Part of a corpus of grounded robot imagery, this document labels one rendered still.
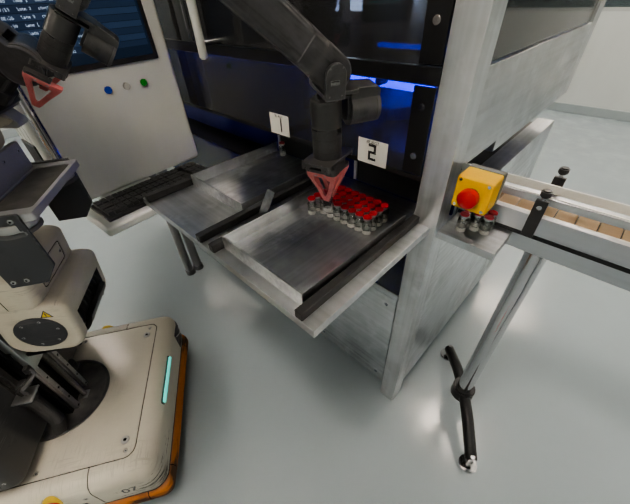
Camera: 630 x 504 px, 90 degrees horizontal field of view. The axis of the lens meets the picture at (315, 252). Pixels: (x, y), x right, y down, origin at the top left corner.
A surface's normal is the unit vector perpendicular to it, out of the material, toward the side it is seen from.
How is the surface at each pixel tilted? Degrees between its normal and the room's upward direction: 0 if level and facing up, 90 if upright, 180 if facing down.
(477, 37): 90
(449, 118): 90
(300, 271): 0
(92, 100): 90
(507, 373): 0
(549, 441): 0
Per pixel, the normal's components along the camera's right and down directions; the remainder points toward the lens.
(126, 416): -0.04, -0.77
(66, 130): 0.79, 0.37
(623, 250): -0.69, 0.48
